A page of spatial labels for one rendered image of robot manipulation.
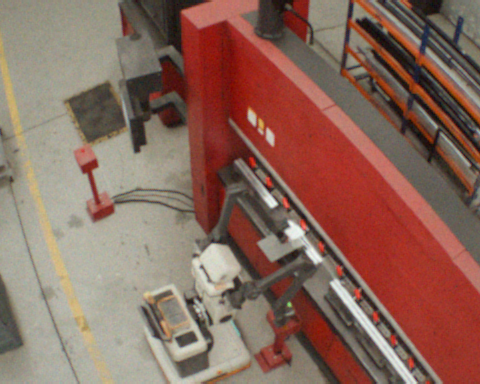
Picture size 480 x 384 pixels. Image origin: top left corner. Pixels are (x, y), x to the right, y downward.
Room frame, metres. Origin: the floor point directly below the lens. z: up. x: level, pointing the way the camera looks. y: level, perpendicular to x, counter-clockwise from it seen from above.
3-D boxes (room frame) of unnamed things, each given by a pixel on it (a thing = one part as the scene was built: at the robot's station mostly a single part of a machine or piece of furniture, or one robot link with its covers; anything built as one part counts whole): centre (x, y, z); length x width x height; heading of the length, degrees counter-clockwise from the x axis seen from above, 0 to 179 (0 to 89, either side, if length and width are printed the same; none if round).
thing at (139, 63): (3.08, 0.71, 1.53); 0.51 x 0.25 x 0.85; 19
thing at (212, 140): (3.20, -0.03, 1.15); 0.85 x 0.25 x 2.30; 122
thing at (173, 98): (3.24, 0.52, 1.18); 0.40 x 0.24 x 0.07; 32
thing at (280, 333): (1.73, -0.31, 0.75); 0.20 x 0.16 x 0.18; 27
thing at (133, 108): (3.00, 0.77, 1.42); 0.45 x 0.12 x 0.36; 19
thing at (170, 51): (3.24, 0.52, 1.67); 0.40 x 0.24 x 0.07; 32
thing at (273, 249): (2.20, -0.28, 1.00); 0.26 x 0.18 x 0.01; 122
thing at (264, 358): (1.72, -0.28, 0.06); 0.25 x 0.20 x 0.12; 117
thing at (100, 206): (3.16, 1.30, 0.41); 0.25 x 0.20 x 0.83; 122
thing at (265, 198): (2.75, -0.11, 0.92); 0.50 x 0.06 x 0.10; 32
